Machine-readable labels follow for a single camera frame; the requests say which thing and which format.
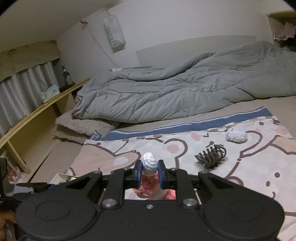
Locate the cartoon bear printed blanket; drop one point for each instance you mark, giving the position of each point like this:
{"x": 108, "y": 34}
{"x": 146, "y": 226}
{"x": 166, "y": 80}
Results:
{"x": 231, "y": 176}

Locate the pink white cloth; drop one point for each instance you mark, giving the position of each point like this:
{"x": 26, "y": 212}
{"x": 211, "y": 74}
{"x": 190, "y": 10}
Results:
{"x": 12, "y": 177}

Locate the pink crochet with white cone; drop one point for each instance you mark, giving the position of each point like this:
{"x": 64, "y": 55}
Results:
{"x": 149, "y": 166}

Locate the person's left hand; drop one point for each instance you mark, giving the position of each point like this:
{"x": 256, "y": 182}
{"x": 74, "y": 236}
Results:
{"x": 7, "y": 217}

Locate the grey duvet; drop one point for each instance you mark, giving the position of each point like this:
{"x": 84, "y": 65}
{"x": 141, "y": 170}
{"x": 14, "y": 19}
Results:
{"x": 185, "y": 92}

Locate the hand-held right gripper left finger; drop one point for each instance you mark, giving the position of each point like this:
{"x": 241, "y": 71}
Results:
{"x": 139, "y": 176}

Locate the black hair claw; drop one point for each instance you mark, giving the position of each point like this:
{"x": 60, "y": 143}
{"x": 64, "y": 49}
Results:
{"x": 211, "y": 156}

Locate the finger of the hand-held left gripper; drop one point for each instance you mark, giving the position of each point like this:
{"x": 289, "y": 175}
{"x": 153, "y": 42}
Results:
{"x": 37, "y": 186}

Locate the wall hook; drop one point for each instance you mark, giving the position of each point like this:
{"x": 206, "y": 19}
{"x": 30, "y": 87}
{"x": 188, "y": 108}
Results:
{"x": 83, "y": 22}

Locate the patterned curtain valance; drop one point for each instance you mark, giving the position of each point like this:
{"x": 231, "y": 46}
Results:
{"x": 25, "y": 58}

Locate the tissue packet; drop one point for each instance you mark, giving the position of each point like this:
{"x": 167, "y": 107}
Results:
{"x": 49, "y": 92}

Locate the white crochet scrunchie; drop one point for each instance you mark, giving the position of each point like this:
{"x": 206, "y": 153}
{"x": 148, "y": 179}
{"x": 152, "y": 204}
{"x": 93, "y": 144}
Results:
{"x": 235, "y": 135}

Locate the wooden bedside shelf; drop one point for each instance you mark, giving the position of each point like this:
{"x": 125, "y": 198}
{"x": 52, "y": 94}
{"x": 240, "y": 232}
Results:
{"x": 30, "y": 122}

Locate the white headboard panel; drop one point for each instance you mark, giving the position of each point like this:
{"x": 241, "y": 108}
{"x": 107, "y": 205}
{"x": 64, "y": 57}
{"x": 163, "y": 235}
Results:
{"x": 196, "y": 49}

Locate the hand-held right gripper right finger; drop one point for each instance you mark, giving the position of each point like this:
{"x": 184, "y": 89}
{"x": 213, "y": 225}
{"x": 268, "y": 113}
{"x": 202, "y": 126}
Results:
{"x": 160, "y": 176}

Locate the white hanging tissue pouch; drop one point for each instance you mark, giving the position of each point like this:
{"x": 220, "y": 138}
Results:
{"x": 114, "y": 34}

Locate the beige fluffy blanket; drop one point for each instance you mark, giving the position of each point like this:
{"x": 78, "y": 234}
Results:
{"x": 81, "y": 125}

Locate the wooden shelf with clothes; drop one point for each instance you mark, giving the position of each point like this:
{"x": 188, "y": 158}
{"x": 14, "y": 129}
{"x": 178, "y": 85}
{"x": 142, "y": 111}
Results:
{"x": 277, "y": 20}

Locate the black tray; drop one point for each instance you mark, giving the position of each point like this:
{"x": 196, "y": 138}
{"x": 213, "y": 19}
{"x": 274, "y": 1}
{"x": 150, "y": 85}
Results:
{"x": 67, "y": 87}

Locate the grey curtain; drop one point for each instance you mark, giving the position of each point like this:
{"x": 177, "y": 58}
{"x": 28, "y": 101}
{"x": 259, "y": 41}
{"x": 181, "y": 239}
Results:
{"x": 27, "y": 90}

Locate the pink clothes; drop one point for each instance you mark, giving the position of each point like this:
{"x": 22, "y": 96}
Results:
{"x": 286, "y": 31}

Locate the white cardboard box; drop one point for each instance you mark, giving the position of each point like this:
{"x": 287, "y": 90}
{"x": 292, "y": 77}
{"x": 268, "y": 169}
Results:
{"x": 61, "y": 177}

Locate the green glass bottle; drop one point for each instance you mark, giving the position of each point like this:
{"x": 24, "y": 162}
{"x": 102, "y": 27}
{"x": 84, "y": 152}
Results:
{"x": 66, "y": 75}

